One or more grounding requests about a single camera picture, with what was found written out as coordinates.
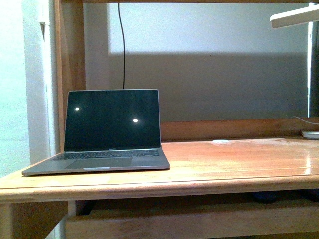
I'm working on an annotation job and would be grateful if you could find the grey open laptop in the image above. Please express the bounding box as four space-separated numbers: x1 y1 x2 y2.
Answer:
22 89 170 176

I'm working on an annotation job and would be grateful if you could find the wooden desk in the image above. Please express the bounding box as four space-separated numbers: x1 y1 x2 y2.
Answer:
0 0 319 239

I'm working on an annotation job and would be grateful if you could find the white round desk grommet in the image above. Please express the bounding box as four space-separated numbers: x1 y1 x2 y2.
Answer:
212 139 229 144

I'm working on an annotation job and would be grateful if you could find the white lamp base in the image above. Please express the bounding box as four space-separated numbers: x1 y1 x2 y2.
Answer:
302 131 319 140

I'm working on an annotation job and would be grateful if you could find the wooden keyboard drawer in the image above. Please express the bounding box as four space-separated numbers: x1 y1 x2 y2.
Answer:
66 199 319 239

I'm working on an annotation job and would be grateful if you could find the white desk lamp head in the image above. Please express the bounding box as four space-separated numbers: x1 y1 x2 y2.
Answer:
270 4 319 29

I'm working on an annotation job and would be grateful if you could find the black hanging cable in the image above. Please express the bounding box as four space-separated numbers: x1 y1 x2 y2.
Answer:
117 2 126 90

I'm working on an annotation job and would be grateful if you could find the white lamp cable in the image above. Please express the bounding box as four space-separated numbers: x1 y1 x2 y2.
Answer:
290 116 319 124

